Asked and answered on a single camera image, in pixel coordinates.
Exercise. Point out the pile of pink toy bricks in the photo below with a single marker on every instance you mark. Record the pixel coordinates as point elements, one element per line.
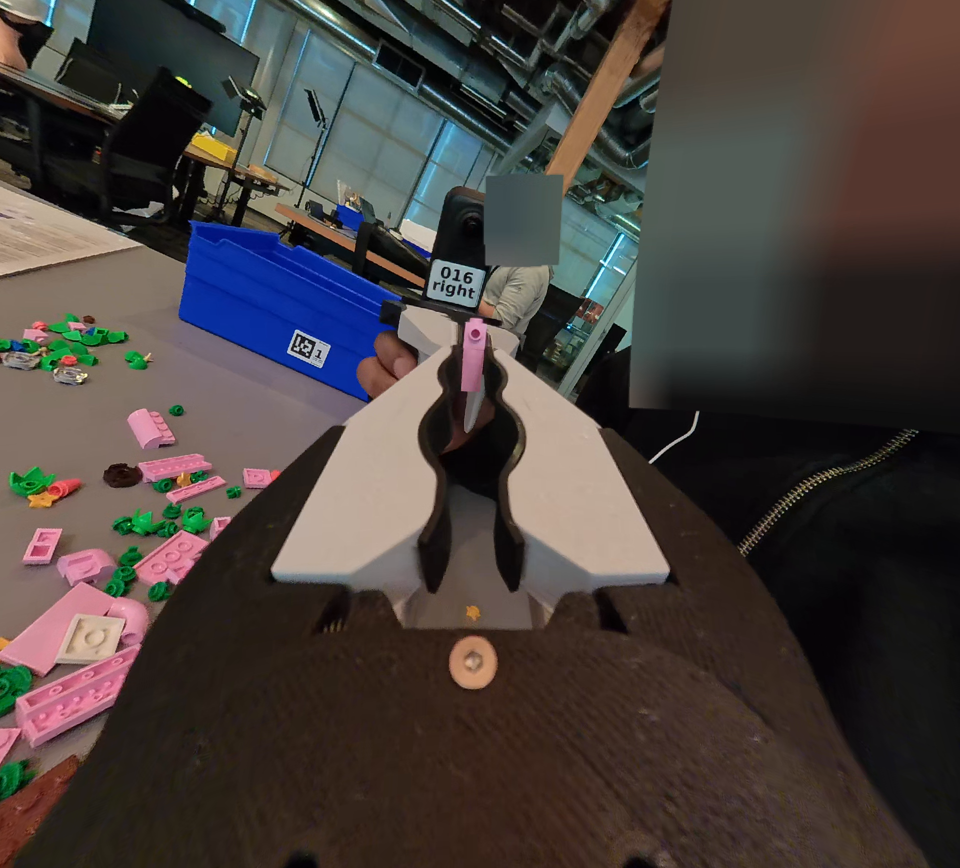
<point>169,557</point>

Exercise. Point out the large black screen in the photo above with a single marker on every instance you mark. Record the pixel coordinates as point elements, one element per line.
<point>172,36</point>

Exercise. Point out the coral toy piece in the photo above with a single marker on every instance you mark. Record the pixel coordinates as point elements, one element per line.
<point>66,488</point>

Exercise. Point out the clear toy piece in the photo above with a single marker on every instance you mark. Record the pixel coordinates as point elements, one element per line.
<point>71,375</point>
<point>19,360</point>

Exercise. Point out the white printed paper sheet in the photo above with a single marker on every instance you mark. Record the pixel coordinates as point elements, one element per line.
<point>52,235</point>

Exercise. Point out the yellow box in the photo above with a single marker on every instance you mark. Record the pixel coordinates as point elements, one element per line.
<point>214,145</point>

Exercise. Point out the wooden beam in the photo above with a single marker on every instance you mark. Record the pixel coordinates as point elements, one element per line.
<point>600,103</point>

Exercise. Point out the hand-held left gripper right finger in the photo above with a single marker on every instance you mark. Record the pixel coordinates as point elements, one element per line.
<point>585,508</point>

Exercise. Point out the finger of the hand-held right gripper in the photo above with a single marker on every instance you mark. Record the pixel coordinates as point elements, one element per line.
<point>431,334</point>
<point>505,345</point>

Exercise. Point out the black office chair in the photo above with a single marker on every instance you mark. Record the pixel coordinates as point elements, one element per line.
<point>150,126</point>
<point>379,250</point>
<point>577,328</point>

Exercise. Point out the black light panel stand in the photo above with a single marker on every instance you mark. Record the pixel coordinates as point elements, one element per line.
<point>315,109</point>
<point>244,94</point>

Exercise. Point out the wooden desk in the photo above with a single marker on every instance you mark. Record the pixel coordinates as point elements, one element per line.
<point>322,234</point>

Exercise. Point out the scattered green toy pieces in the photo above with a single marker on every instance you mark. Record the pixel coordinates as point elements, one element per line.
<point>24,486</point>

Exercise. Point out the person's right hand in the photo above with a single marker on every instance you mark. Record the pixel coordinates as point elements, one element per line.
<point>386,366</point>

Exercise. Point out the pink toy piece with grey tip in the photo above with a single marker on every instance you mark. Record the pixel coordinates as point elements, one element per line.
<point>472,358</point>

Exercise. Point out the white square toy tile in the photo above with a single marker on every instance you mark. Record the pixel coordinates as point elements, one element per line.
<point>90,639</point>

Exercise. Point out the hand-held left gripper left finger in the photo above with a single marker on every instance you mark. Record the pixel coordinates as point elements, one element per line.
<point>352,508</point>

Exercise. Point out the dark brown toy flower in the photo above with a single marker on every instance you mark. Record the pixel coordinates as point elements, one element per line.
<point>121,475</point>

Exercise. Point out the blue plastic bin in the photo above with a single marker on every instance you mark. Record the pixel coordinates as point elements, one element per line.
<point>247,298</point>

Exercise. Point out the person's black jacket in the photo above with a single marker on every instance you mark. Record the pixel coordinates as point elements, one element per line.
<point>825,508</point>

